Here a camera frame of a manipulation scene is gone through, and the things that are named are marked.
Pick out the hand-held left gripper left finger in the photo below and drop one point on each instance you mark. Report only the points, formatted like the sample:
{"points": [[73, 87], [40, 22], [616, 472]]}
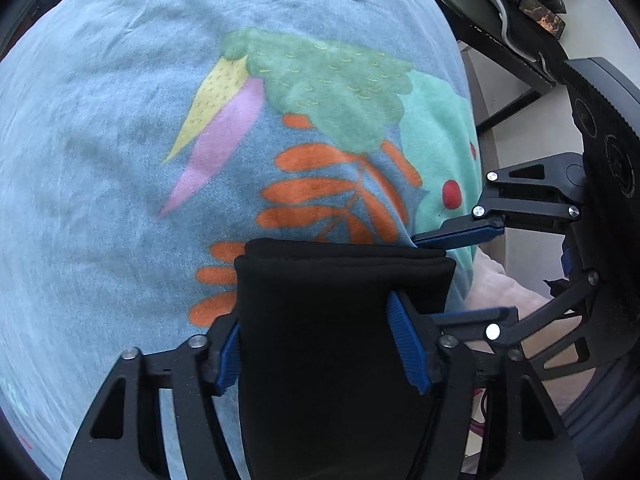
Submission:
{"points": [[229, 355]]}

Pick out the dark grey cloth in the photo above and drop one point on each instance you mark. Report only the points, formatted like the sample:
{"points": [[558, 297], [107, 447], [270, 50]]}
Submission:
{"points": [[605, 410]]}

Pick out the black pants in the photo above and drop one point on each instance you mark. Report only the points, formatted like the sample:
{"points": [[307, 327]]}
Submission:
{"points": [[325, 340]]}

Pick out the pink cloth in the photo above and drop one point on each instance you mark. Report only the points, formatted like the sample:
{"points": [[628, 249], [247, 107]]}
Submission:
{"points": [[505, 280]]}

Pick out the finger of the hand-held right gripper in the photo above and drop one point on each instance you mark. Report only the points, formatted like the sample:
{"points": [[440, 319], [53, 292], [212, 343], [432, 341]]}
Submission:
{"points": [[462, 236], [545, 312]]}

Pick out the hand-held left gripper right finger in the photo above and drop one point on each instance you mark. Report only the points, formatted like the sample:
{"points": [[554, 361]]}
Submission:
{"points": [[407, 345]]}

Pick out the dark chair with jacket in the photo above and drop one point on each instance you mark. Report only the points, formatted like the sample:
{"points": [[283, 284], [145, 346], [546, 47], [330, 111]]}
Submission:
{"points": [[475, 15]]}

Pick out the blue printed blanket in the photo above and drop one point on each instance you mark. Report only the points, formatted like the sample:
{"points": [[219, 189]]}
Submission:
{"points": [[125, 170]]}

